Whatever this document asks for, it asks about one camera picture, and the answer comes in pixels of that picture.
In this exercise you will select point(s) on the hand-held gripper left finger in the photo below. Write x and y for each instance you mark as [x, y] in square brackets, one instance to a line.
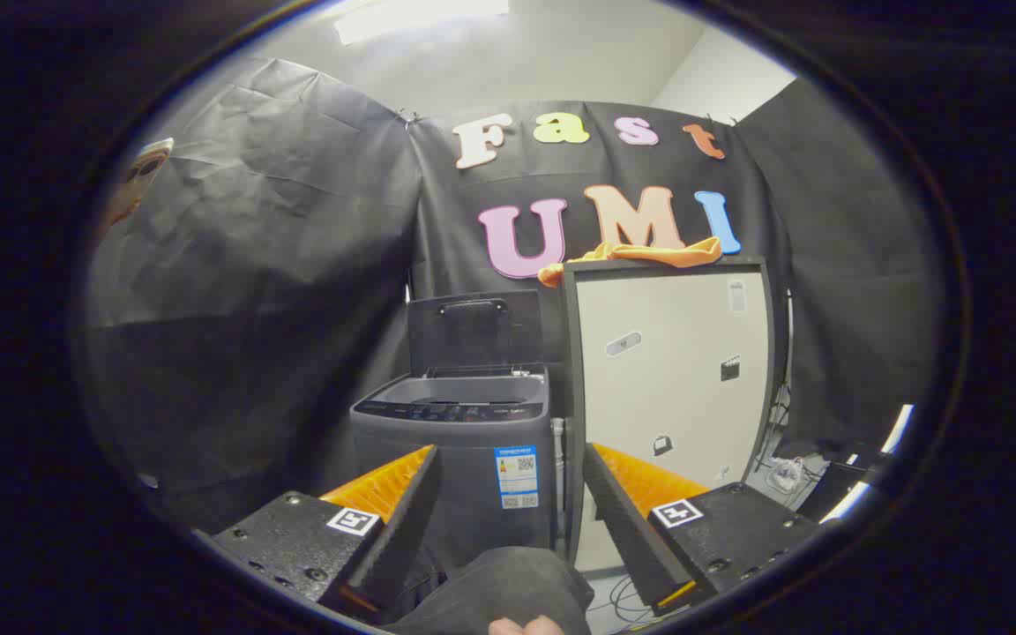
[402, 529]

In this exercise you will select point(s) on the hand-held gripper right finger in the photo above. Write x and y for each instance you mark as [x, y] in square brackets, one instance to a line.
[623, 529]

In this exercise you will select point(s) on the grey washing machine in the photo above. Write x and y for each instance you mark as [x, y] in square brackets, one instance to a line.
[464, 459]

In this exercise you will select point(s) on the orange shirt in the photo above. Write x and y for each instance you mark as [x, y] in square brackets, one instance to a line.
[649, 254]

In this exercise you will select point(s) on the person's dark trouser leg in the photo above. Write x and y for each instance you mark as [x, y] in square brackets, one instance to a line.
[499, 586]

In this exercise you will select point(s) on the grey cabinet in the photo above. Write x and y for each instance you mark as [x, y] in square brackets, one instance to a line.
[667, 370]

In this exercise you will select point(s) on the black box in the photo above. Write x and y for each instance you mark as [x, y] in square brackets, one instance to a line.
[834, 489]

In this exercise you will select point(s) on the black backdrop cloth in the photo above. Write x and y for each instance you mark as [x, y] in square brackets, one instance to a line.
[296, 265]

